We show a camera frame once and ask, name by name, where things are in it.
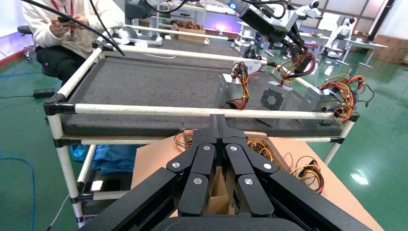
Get cardboard box with wires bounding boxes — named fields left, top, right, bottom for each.
left=170, top=20, right=207, bottom=44

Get white printed card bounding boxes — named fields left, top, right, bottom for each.
left=245, top=60, right=263, bottom=76

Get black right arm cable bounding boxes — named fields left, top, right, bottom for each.
left=20, top=0, right=126, bottom=57

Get black power adapter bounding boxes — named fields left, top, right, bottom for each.
left=33, top=89, right=57, bottom=99

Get blue floor cable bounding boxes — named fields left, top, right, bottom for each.
left=0, top=156, right=36, bottom=231

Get black stool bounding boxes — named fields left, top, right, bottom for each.
left=16, top=25, right=35, bottom=62

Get white work table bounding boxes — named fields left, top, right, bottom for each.
left=299, top=32, right=390, bottom=69

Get grey foam mat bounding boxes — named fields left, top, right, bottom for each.
left=60, top=56, right=343, bottom=138

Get person's left hand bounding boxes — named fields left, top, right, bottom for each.
left=71, top=14, right=90, bottom=31

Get cardboard grid divider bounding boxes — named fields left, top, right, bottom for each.
left=207, top=166, right=237, bottom=216

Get brown cardboard box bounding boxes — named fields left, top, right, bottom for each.
left=130, top=130, right=385, bottom=231

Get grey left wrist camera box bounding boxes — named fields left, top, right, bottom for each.
left=275, top=9, right=300, bottom=33

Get person in white sweater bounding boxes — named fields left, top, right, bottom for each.
left=21, top=0, right=126, bottom=87

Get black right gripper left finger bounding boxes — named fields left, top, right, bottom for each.
left=79, top=114, right=219, bottom=231

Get white humanoid robot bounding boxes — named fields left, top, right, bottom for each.
left=296, top=0, right=321, bottom=20
left=330, top=17, right=357, bottom=60

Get colourful wire bundles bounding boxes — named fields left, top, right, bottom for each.
left=256, top=49, right=317, bottom=128

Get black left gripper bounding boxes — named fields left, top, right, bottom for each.
left=238, top=4, right=308, bottom=58

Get blue plastic bag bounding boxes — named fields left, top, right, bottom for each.
left=68, top=144, right=142, bottom=176

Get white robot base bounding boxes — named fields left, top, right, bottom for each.
left=111, top=25, right=164, bottom=47

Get person's right hand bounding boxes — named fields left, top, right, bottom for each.
left=50, top=19, right=71, bottom=39

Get red lanyard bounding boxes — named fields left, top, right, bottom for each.
left=51, top=0, right=75, bottom=35

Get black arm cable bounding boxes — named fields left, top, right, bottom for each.
left=20, top=0, right=126, bottom=57
left=241, top=0, right=289, bottom=20

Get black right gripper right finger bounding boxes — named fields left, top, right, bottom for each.
left=218, top=114, right=373, bottom=231

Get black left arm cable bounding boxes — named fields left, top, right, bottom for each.
left=241, top=0, right=289, bottom=20

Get white pipe cart frame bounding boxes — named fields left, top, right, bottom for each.
left=43, top=41, right=361, bottom=229

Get grey power supply colourful wires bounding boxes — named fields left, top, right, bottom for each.
left=298, top=73, right=375, bottom=127
left=282, top=152, right=326, bottom=194
left=173, top=129, right=196, bottom=153
left=247, top=140, right=275, bottom=163
left=213, top=61, right=251, bottom=111

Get stacked cardboard boxes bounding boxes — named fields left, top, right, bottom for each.
left=371, top=34, right=408, bottom=64

